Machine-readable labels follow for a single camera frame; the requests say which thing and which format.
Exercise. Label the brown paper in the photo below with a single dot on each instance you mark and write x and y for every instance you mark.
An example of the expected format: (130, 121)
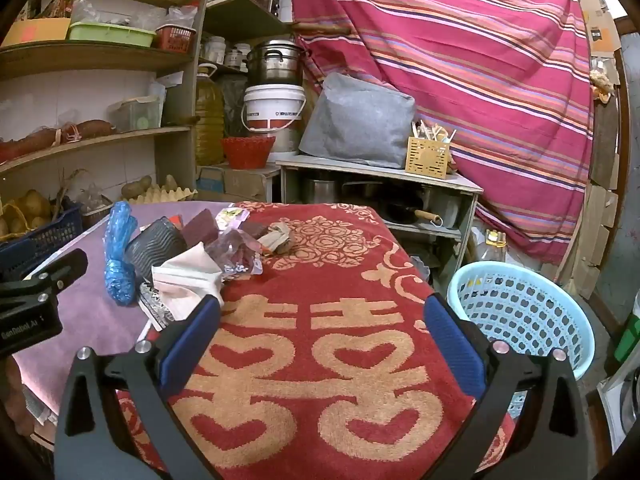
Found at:
(277, 240)

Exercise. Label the egg carton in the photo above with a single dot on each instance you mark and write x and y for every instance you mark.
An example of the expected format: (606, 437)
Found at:
(167, 194)

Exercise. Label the cardboard box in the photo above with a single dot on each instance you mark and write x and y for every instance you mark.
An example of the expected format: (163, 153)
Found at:
(235, 182)

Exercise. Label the dark grey ribbed pouch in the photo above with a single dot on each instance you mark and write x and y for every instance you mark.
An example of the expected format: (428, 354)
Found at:
(155, 245)

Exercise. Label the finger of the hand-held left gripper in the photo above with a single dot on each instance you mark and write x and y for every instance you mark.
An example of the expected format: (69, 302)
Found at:
(57, 269)

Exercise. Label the white paper napkin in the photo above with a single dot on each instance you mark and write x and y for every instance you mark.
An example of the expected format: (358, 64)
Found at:
(185, 275)

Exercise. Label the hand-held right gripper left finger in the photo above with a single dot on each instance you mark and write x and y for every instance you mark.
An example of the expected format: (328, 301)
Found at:
(192, 345)

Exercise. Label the large potato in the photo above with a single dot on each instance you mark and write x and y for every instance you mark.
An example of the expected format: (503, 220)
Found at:
(136, 187)

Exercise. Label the wooden utensil holder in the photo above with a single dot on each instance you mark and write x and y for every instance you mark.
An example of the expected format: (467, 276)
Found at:
(427, 157)

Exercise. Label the pile of potatoes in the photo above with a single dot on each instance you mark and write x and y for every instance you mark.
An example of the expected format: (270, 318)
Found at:
(30, 207)

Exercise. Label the clear plastic container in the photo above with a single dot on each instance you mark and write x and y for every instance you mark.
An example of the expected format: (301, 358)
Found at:
(132, 115)

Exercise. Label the light blue plastic basket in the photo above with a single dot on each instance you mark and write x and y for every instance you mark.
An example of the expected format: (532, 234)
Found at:
(525, 310)

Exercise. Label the clear plastic wrapper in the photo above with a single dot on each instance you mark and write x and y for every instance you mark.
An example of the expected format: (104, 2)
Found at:
(235, 255)

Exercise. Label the red patterned towel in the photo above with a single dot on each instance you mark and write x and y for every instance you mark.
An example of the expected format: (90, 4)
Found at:
(320, 280)

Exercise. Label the grey low cabinet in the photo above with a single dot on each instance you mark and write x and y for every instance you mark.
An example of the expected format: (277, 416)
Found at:
(380, 172)

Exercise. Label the black white patterned packet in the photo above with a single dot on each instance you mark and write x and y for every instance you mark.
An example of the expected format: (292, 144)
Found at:
(155, 305)

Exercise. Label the blue plastic bag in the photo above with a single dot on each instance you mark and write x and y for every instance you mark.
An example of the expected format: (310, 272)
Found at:
(117, 260)

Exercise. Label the grey fabric bag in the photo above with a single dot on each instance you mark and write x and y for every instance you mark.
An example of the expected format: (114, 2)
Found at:
(355, 120)

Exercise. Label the pink striped sheet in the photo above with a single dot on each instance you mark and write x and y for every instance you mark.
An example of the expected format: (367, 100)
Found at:
(450, 60)

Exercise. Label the small potato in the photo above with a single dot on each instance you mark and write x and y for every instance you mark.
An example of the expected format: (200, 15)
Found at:
(171, 182)

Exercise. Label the metal stock pot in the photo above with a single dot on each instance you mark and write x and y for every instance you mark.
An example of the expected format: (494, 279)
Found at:
(277, 62)

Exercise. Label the yellow box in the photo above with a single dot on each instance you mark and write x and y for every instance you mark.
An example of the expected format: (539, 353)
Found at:
(37, 31)

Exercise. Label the yellow capped plastic bottle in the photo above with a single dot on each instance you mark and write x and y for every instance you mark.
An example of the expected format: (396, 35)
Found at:
(494, 247)

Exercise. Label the red plastic bowl basket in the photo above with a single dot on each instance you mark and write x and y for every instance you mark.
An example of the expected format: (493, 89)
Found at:
(247, 152)

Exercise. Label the blue plastic crate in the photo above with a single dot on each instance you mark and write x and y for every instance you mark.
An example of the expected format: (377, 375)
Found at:
(45, 245)

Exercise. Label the green plastic object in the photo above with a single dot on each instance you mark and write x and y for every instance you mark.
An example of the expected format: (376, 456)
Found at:
(629, 332)

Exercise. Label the wooden shelf unit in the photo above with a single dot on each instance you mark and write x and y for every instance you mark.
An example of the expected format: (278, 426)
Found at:
(100, 57)

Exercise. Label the green plastic tray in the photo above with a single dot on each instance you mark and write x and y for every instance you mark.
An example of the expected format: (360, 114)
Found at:
(110, 35)

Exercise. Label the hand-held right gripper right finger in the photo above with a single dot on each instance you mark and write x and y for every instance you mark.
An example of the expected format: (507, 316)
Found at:
(455, 345)

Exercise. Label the yellow oil jug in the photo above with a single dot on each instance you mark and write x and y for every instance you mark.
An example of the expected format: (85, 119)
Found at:
(209, 120)

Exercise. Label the bunch of wooden utensils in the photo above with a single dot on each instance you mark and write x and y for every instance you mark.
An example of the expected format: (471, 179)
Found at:
(430, 131)

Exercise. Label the purple tablecloth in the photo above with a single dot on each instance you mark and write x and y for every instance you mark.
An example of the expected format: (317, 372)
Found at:
(80, 320)

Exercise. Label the cardboard panels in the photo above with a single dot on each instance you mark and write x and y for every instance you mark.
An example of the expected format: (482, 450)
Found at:
(600, 200)

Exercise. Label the small red basket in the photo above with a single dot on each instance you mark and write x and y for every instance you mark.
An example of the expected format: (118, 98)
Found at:
(175, 39)

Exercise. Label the row of white jars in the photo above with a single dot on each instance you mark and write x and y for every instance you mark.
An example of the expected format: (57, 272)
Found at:
(225, 55)

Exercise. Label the reddish sweet potato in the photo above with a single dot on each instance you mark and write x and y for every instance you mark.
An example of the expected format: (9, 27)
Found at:
(92, 127)

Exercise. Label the small metal pot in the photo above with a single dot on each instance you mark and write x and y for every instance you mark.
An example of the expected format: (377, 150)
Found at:
(317, 191)

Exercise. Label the dark maroon packet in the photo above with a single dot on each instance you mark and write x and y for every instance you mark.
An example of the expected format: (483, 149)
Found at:
(255, 232)

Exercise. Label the white plastic bucket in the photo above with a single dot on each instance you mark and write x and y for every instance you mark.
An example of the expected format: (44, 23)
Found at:
(272, 105)

